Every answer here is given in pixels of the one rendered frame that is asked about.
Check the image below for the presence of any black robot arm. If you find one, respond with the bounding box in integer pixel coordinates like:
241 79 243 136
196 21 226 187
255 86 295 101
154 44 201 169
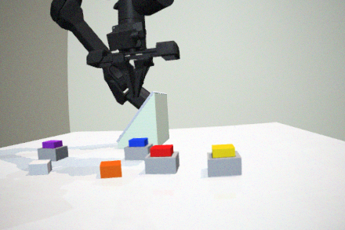
50 0 174 110

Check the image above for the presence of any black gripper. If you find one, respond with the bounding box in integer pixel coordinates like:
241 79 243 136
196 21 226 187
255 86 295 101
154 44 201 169
86 18 180 97

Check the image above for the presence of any orange block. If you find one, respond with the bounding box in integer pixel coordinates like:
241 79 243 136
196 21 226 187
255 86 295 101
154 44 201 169
100 160 122 179

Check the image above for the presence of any purple button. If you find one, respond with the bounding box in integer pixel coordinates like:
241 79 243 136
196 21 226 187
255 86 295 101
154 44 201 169
38 140 68 162

